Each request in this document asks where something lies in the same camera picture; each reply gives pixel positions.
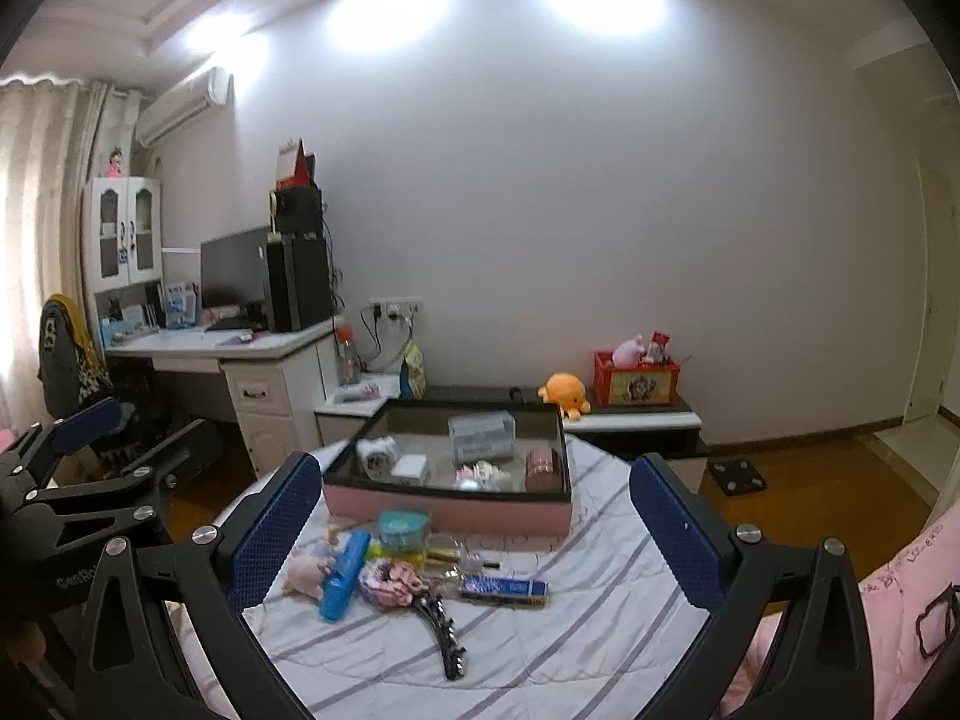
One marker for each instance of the black computer tower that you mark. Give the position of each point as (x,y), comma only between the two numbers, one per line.
(300,285)

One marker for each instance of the black keyboard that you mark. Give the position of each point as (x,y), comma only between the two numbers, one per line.
(232,322)

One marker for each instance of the pink printed quilt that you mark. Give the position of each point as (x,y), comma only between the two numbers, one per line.
(900,592)

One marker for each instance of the white desk with drawers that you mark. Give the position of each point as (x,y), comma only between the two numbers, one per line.
(277,420)

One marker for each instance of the rose gold box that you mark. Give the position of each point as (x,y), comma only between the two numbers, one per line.
(544,469)

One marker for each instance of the orange octopus plush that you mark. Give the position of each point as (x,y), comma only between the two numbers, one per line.
(564,390)

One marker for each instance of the beige curtain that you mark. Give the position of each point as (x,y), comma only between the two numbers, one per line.
(37,240)

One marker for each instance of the blue and yellow snack bag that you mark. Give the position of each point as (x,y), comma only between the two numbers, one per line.
(412,375)

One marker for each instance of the pink box with black inside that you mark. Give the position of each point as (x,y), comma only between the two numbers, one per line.
(487,514)

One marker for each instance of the small clear bottles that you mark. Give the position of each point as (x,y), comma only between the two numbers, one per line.
(469,561)

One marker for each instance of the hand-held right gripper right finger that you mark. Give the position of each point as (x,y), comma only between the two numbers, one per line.
(667,525)

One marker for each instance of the clear plastic box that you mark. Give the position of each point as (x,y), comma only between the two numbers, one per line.
(480,439)

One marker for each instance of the blue plastic tube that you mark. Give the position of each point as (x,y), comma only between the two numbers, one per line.
(345,577)

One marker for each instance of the purple mouse pad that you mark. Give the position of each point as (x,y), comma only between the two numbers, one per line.
(244,337)

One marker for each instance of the pink big-head doll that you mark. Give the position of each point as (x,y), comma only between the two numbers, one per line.
(307,574)

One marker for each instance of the white nightstand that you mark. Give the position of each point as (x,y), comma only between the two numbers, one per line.
(337,427)

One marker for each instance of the white round figurine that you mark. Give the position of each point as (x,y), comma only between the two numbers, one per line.
(493,475)

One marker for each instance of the black computer monitor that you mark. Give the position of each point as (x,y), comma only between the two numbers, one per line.
(232,270)

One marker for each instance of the clear bottle orange cap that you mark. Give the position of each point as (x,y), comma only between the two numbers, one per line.
(347,364)

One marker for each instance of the white charger block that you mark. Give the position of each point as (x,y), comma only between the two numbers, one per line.
(411,469)

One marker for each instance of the white glass-door cabinet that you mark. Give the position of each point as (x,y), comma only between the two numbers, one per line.
(124,184)

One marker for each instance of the small pale doll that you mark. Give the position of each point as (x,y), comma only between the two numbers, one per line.
(335,535)

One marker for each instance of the blue packet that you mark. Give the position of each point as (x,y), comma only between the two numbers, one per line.
(502,589)

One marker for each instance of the black speaker box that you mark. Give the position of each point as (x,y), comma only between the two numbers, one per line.
(300,210)

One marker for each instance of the flat white packet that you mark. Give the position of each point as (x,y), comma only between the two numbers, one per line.
(358,391)

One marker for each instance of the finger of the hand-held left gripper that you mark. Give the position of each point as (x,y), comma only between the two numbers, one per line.
(94,420)
(176,450)

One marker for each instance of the small pink and white toy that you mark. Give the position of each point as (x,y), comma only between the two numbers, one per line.
(465,475)

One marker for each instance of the black bathroom scale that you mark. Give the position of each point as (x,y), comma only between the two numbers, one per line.
(739,478)

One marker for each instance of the grey and yellow jacket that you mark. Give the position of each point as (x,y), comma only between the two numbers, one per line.
(64,360)

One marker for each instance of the person's left hand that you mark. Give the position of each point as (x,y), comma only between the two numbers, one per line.
(26,641)

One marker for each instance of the black and white low bench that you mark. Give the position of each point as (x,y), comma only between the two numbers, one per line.
(637,435)

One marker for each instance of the patterned brown-hair doll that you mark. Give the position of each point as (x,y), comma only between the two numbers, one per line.
(388,583)

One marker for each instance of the white wall socket strip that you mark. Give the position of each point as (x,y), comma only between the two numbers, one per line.
(397,307)

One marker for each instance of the pink plush toy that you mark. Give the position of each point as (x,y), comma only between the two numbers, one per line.
(626,351)

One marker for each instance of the white door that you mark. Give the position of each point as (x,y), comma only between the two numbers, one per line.
(926,300)

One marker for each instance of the teal round jar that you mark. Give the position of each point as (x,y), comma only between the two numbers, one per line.
(403,529)

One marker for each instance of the black hair clip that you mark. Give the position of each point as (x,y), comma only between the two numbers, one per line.
(442,634)

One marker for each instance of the red desk calendar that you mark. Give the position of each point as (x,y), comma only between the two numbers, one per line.
(292,169)

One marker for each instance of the blue and white box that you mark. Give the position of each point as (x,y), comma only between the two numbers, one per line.
(182,307)

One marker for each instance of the red paper card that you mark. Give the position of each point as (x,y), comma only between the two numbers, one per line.
(660,339)

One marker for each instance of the white air conditioner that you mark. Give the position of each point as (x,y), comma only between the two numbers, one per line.
(180,109)

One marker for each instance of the white door frame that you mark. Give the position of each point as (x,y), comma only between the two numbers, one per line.
(949,240)

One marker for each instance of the red printed crate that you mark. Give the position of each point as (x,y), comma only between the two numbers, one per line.
(637,382)

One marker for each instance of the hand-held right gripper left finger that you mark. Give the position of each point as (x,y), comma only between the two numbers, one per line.
(274,525)

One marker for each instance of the white plastic container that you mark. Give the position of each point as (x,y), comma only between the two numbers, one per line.
(375,456)

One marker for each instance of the pink doll figurine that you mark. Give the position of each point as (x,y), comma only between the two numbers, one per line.
(114,165)

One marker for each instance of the yellow comb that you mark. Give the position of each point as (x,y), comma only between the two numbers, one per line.
(442,553)

